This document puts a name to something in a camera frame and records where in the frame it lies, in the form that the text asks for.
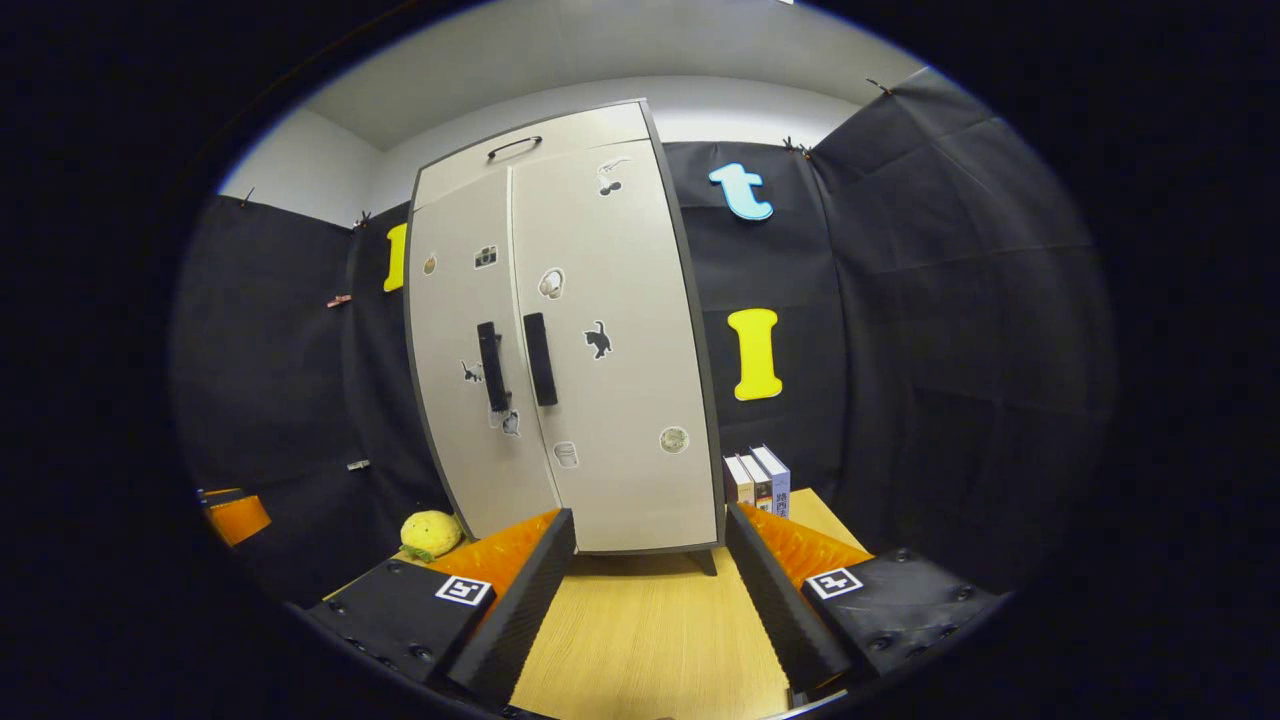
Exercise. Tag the yellow plush toy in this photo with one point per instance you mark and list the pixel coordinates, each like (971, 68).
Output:
(432, 535)

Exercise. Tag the white shoe cabinet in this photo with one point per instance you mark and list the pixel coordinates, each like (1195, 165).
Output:
(580, 135)

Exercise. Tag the paperback book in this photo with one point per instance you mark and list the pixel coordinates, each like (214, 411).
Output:
(758, 485)
(778, 480)
(735, 482)

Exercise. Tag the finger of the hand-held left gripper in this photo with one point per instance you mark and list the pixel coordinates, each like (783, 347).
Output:
(240, 520)

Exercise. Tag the white shoe cabinet door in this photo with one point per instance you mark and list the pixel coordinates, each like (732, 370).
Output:
(630, 400)
(450, 330)

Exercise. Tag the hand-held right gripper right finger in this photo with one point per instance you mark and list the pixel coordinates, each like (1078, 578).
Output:
(775, 610)

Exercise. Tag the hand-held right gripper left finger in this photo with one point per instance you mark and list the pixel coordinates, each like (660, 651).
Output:
(520, 620)

